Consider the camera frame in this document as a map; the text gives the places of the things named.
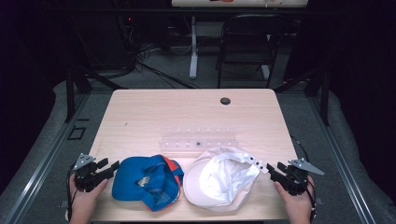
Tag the person's right hand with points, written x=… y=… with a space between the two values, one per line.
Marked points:
x=299 y=207

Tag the black metal stand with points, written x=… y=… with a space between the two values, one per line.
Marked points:
x=324 y=99
x=70 y=93

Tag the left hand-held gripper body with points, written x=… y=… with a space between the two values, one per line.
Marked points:
x=88 y=179

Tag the blue and orange cap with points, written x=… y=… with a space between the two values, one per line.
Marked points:
x=137 y=179

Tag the clear acrylic peg rack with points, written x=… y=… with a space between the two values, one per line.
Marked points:
x=186 y=143

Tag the aluminium floor rail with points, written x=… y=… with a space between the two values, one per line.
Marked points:
x=342 y=171
x=40 y=168

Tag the white cap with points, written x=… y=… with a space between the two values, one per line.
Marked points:
x=199 y=193

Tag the black folding chair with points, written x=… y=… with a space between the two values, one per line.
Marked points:
x=249 y=49

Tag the black tape square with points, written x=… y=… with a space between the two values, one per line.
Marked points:
x=69 y=137

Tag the dark round table grommet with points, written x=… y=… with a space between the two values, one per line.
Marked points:
x=225 y=101

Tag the grey tape strip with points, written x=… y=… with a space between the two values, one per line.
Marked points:
x=63 y=204

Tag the white desk leg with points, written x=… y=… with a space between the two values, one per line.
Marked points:
x=193 y=62

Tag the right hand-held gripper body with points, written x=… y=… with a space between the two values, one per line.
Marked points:
x=295 y=183

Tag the person's left hand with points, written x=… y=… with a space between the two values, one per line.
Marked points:
x=82 y=202

